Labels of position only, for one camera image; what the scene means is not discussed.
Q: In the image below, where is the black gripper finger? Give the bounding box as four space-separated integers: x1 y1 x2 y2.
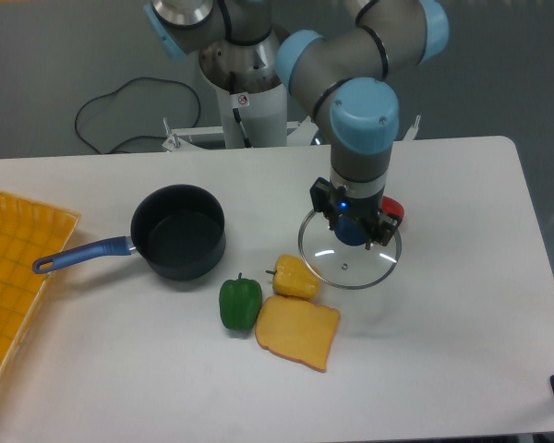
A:
309 177 338 231
362 210 403 250

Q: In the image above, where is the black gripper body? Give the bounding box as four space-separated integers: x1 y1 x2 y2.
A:
327 183 383 226

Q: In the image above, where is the glass lid blue knob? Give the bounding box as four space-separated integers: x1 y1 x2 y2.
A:
297 210 403 290

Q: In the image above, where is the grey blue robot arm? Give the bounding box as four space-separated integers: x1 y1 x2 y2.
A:
144 1 450 247

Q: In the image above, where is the red bell pepper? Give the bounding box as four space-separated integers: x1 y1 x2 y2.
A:
381 196 405 224

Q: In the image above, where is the yellow bell pepper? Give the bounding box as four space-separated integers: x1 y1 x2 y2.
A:
265 255 320 299

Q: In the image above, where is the green bell pepper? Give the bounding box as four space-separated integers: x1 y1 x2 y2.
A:
219 273 263 331

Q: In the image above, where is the toast bread slice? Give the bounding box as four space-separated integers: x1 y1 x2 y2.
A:
255 295 341 372

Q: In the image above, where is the yellow plastic basket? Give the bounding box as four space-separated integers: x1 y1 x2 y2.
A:
0 190 80 378

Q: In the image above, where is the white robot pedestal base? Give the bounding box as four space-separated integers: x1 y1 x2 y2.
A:
161 36 421 152

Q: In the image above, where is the dark saucepan blue handle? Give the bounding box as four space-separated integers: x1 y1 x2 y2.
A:
32 185 226 281

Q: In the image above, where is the black cable on floor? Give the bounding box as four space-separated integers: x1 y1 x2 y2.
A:
74 76 201 155

